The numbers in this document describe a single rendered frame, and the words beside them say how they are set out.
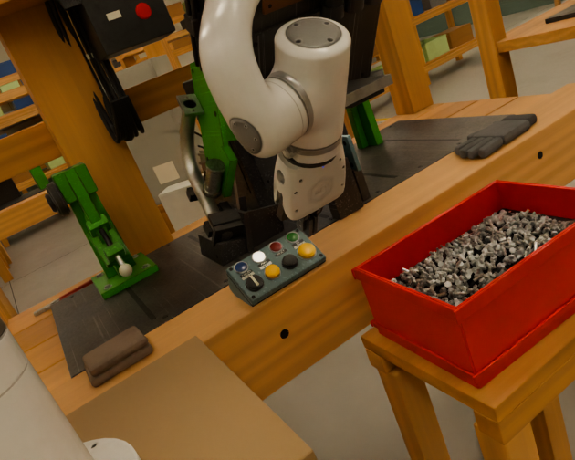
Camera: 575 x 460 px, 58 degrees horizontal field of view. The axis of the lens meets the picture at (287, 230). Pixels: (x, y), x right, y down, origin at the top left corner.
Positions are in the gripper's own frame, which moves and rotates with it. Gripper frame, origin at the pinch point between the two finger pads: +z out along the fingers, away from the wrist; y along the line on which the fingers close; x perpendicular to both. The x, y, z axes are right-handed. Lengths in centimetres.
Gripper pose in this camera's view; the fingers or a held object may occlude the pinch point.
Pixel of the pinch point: (307, 220)
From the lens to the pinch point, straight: 80.5
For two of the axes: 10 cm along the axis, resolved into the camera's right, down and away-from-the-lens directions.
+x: -5.9, -6.2, 5.1
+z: 0.1, 6.3, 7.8
